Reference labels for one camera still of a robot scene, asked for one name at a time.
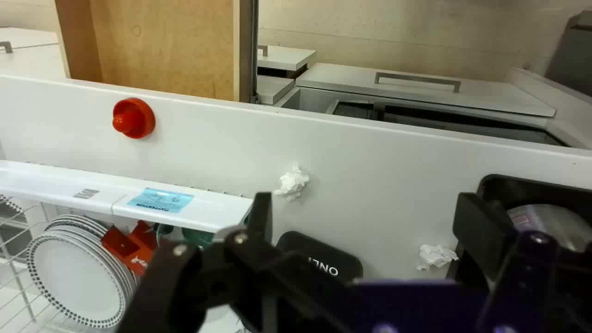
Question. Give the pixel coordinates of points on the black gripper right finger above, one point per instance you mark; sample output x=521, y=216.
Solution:
x=536, y=286

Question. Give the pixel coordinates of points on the white wire dish rack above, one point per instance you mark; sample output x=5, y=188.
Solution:
x=22, y=307

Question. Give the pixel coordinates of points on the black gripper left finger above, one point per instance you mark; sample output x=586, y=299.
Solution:
x=246, y=272

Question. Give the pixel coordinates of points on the white counter with handle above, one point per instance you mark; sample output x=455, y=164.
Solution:
x=420, y=87

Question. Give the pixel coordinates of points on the crumpled white paper lower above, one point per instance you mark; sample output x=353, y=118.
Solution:
x=434, y=255

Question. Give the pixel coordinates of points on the red round knob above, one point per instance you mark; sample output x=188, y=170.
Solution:
x=133, y=116

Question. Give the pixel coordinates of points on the red box under shelf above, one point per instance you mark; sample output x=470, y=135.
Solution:
x=133, y=248

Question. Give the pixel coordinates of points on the crumpled white paper upper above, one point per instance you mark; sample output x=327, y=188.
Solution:
x=292, y=183

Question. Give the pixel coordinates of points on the wooden cabinet panel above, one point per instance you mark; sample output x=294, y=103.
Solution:
x=188, y=46

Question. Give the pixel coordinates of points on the blue label sticker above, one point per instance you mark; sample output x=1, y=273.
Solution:
x=161, y=199

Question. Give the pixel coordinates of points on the crumpled white paper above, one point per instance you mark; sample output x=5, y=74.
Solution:
x=292, y=183
x=434, y=255

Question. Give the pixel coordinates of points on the white plate dotted rim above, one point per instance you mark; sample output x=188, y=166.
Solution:
x=75, y=273

